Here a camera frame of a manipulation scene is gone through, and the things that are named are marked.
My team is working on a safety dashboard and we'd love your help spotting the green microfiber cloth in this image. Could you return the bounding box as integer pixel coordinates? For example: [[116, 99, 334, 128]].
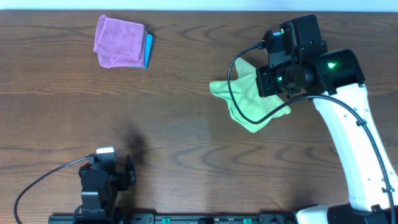
[[210, 58, 291, 133]]

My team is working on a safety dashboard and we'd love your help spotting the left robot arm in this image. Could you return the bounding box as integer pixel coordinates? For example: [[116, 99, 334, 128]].
[[72, 152, 136, 223]]

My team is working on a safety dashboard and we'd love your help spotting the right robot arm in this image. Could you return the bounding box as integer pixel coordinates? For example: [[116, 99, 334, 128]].
[[256, 48, 397, 223]]

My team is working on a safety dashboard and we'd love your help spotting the purple folded microfiber cloth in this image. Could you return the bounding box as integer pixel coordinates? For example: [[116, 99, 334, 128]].
[[94, 15, 146, 68]]

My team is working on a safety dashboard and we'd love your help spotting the blue folded cloth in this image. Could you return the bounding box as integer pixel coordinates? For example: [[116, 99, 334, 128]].
[[131, 34, 153, 68]]

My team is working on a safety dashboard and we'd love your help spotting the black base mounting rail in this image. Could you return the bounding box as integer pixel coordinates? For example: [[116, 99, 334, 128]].
[[48, 212, 296, 224]]

